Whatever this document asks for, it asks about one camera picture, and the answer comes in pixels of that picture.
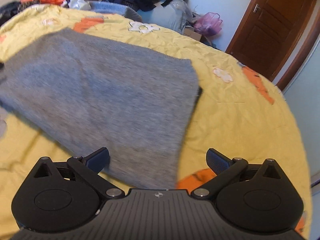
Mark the grey knit sweater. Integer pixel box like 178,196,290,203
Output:
1,28,200,189

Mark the yellow flowered bed quilt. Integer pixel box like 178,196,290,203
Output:
1,5,312,238

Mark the cardboard box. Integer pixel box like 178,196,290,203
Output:
183,27,202,41

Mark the pink plastic bag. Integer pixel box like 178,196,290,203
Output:
194,12,223,36

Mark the blue pillow bundle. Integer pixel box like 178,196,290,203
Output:
137,0,193,34

